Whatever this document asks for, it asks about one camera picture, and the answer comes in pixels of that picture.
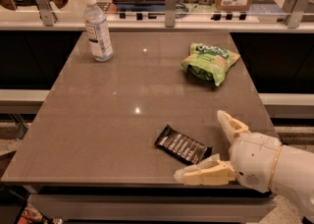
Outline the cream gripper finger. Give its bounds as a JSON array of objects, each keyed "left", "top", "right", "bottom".
[
  {"left": 217, "top": 110, "right": 250, "bottom": 143},
  {"left": 174, "top": 154, "right": 236, "bottom": 186}
]

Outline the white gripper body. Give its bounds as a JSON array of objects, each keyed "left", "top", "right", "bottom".
[{"left": 229, "top": 133, "right": 282, "bottom": 193}]

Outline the black rxbar chocolate bar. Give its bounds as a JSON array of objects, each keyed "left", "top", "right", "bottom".
[{"left": 154, "top": 125, "right": 212, "bottom": 165}]

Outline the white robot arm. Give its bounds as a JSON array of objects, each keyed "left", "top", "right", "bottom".
[{"left": 174, "top": 110, "right": 314, "bottom": 222}]

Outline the clear blue plastic water bottle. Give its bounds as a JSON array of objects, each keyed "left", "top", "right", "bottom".
[{"left": 83, "top": 0, "right": 113, "bottom": 62}]

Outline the green snack chip bag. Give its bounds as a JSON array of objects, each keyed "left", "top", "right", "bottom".
[{"left": 182, "top": 43, "right": 240, "bottom": 86}]

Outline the right metal rail bracket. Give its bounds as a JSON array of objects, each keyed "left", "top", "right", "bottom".
[{"left": 283, "top": 0, "right": 310, "bottom": 28}]

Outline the metal rail bracket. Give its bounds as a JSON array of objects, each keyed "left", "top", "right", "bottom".
[
  {"left": 283, "top": 0, "right": 310, "bottom": 28},
  {"left": 35, "top": 0, "right": 57, "bottom": 27},
  {"left": 165, "top": 0, "right": 176, "bottom": 28}
]

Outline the middle metal rail bracket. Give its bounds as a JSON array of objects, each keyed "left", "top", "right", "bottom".
[{"left": 165, "top": 0, "right": 176, "bottom": 28}]

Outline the left metal rail bracket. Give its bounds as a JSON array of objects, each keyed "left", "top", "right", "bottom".
[{"left": 35, "top": 0, "right": 57, "bottom": 27}]

